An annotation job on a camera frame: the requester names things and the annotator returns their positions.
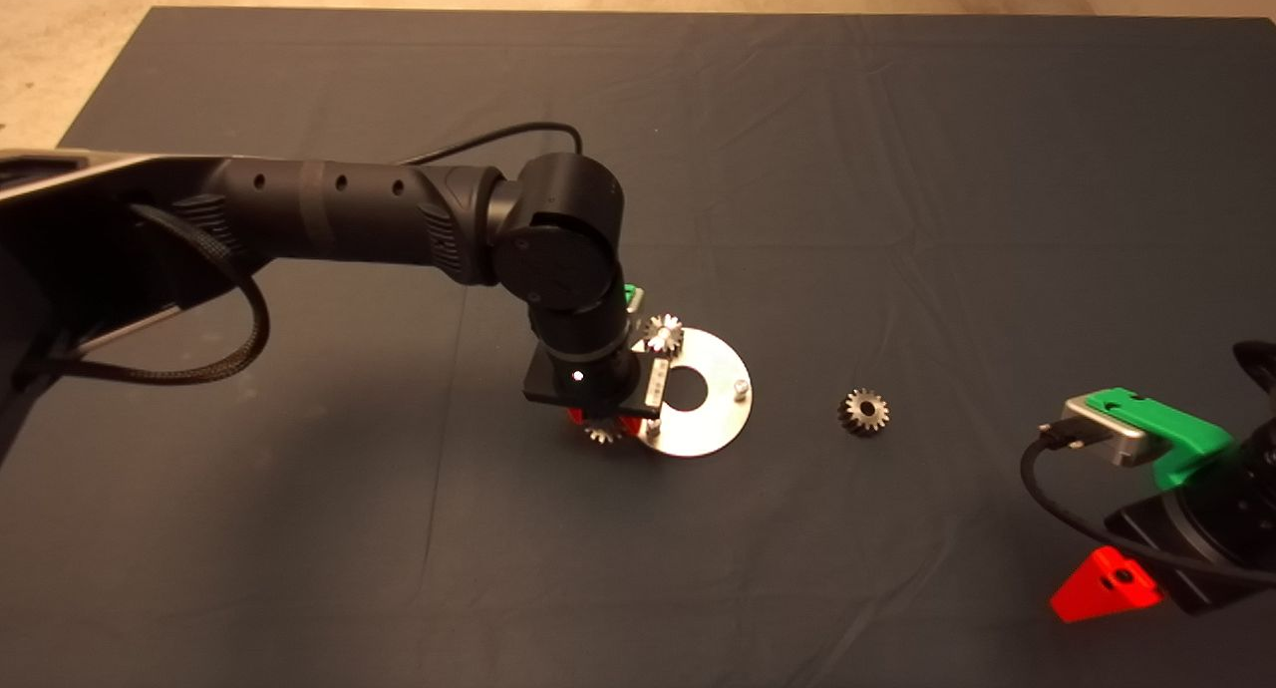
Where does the left wrist thin black cable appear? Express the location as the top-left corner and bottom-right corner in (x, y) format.
(397, 122), (585, 167)

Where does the right wrist green camera mount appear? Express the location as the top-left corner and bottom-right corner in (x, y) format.
(1087, 389), (1237, 490)

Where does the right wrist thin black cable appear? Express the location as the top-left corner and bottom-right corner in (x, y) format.
(1019, 424), (1276, 581)

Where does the dark grey table cloth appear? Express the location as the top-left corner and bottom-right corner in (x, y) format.
(0, 5), (1276, 688)

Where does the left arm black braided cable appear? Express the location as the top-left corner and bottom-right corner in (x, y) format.
(20, 202), (272, 386)

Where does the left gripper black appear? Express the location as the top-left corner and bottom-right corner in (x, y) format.
(524, 344), (671, 438)

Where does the wrist thin black cable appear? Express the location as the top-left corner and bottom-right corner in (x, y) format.
(1019, 424), (1276, 581)
(397, 122), (585, 167)

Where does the round metal carrier plate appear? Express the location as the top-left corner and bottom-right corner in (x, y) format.
(636, 327), (754, 459)

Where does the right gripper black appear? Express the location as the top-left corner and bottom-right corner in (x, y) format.
(1050, 494), (1276, 623)

